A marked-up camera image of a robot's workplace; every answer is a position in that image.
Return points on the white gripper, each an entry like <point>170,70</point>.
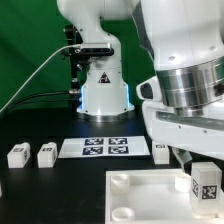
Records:
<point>202,135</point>

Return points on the white square tabletop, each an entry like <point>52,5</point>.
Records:
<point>160,196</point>

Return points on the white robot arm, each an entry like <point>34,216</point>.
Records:
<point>183,103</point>

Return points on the white sheet with AprilTags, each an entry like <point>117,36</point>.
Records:
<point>104,147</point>

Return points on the silver camera on base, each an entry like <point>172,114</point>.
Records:
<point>94,49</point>

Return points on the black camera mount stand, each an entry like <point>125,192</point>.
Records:
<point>74,66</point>

